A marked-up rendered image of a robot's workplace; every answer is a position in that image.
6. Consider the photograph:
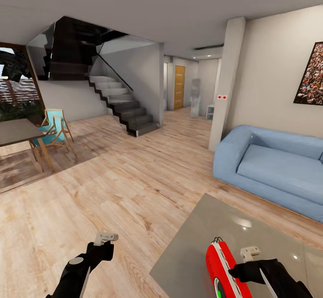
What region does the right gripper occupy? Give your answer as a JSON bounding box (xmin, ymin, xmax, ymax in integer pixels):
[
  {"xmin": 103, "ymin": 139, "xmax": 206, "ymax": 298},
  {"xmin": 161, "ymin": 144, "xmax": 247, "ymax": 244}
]
[{"xmin": 228, "ymin": 261, "xmax": 260, "ymax": 283}]

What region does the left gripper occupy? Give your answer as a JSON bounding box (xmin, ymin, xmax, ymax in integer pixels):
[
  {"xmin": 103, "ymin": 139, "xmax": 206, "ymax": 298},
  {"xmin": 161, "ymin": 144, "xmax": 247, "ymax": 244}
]
[{"xmin": 87, "ymin": 242, "xmax": 114, "ymax": 266}]

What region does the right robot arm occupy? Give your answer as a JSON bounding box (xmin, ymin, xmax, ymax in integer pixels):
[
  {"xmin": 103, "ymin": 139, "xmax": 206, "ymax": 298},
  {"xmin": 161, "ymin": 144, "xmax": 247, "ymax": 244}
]
[{"xmin": 228, "ymin": 246, "xmax": 313, "ymax": 298}]

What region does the radio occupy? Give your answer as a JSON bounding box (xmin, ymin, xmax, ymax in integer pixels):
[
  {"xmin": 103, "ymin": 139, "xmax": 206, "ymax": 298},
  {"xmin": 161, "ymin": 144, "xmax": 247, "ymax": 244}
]
[{"xmin": 205, "ymin": 240, "xmax": 252, "ymax": 298}]

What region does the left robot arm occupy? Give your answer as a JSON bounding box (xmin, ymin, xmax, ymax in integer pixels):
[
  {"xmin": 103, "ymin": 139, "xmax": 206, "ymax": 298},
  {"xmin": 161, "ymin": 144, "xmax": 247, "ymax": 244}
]
[{"xmin": 46, "ymin": 232, "xmax": 119, "ymax": 298}]

